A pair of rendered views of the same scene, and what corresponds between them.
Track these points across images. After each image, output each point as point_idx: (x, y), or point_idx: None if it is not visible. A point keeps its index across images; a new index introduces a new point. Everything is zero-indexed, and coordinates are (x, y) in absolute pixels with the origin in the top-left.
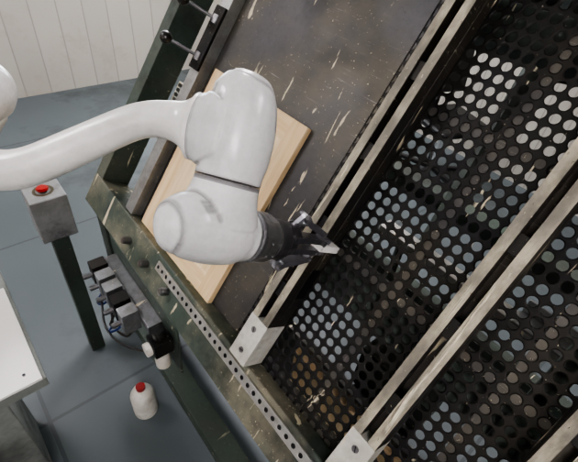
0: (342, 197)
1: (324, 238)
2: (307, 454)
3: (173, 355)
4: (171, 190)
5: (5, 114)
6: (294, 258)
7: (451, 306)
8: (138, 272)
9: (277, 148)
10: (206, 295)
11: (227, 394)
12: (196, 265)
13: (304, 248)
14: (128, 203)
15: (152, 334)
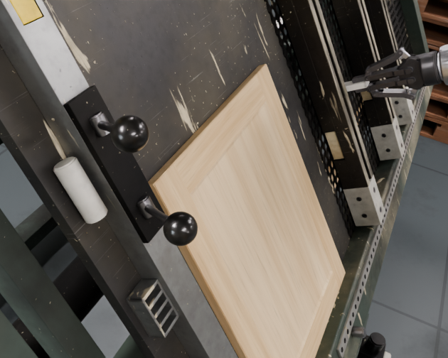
0: (332, 52)
1: (363, 75)
2: (395, 170)
3: None
4: (269, 344)
5: None
6: (394, 89)
7: (365, 25)
8: None
9: (272, 113)
10: (342, 271)
11: (386, 242)
12: (327, 285)
13: (390, 78)
14: None
15: (385, 341)
